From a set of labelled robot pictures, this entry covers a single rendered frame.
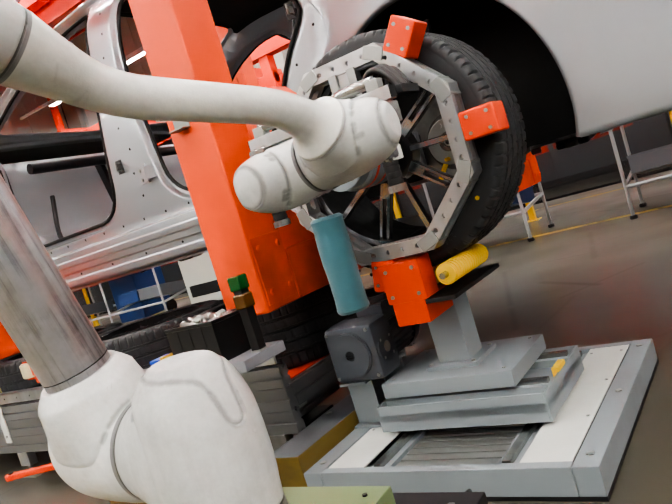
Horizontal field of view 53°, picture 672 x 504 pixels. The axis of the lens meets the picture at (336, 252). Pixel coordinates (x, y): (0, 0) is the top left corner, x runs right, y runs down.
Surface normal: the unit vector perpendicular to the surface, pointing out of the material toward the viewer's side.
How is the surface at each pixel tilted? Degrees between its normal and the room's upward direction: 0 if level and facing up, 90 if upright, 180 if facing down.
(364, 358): 90
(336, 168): 141
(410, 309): 90
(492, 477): 90
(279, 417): 90
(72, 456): 99
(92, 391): 60
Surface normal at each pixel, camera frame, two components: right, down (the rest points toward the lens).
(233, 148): 0.80, -0.21
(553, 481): -0.52, 0.22
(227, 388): 0.66, -0.51
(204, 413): 0.35, -0.30
